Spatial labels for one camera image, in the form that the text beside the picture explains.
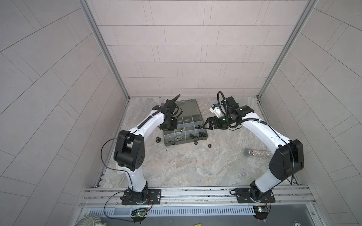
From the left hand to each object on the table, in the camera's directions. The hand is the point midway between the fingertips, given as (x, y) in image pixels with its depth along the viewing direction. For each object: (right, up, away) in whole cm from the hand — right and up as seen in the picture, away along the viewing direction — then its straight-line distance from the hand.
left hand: (177, 126), depth 89 cm
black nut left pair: (-13, -9, +2) cm, 16 cm away
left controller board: (-16, -38, -25) cm, 48 cm away
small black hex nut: (+21, -12, 0) cm, 24 cm away
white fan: (-34, -36, -30) cm, 58 cm away
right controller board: (+42, -39, -21) cm, 61 cm away
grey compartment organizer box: (+8, +1, +8) cm, 11 cm away
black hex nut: (+12, -11, +2) cm, 16 cm away
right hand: (+19, +1, -9) cm, 21 cm away
